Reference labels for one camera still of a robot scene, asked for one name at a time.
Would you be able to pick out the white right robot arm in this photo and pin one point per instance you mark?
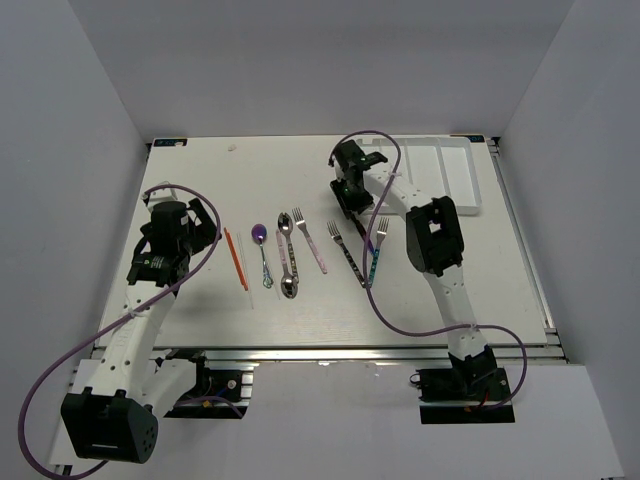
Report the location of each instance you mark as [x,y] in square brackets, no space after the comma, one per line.
[434,246]

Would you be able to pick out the pink handled fork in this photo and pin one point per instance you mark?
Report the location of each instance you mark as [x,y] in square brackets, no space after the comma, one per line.
[302,225]

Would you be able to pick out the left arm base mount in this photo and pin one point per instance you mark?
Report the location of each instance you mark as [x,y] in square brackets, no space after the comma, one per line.
[218,393]

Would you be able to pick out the teal handled fork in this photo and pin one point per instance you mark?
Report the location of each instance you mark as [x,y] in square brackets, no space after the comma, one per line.
[381,235]

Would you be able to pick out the orange chopstick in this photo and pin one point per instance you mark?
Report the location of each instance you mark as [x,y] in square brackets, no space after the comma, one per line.
[236,260]

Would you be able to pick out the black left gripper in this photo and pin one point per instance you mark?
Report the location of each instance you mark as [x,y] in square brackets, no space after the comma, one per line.
[204,233]

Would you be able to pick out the iridescent purple knife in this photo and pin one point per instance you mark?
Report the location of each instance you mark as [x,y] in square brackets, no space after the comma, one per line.
[362,232]

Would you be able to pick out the blue table label left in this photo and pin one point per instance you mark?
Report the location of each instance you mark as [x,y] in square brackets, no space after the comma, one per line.
[179,142]

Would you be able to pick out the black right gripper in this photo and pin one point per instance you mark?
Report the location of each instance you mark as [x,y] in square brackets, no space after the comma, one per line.
[366,202]

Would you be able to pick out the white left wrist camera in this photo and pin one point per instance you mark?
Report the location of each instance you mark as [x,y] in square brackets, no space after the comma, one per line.
[163,193]

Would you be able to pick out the blue table label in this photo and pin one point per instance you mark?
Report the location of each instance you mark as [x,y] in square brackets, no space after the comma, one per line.
[471,138]
[179,142]

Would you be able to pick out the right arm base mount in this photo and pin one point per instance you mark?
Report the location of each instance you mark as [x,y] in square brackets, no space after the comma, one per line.
[445,399]

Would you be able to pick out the black patterned handle fork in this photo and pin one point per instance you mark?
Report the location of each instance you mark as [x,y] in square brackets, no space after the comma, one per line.
[338,239]

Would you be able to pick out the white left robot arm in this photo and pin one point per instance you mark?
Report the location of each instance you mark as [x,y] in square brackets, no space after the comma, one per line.
[115,417]

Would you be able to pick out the black patterned handle spoon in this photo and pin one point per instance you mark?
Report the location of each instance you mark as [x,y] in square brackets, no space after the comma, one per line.
[289,282]

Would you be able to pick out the blue table label right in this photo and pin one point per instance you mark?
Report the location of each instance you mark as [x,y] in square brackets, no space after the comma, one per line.
[471,138]

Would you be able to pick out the purple bowl ornate spoon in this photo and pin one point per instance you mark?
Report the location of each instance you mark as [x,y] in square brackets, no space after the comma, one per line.
[259,234]

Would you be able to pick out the white divided cutlery tray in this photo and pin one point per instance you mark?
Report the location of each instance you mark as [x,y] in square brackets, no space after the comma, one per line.
[443,165]

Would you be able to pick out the clear thin chopstick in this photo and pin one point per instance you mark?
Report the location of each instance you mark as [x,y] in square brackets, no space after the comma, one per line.
[274,279]

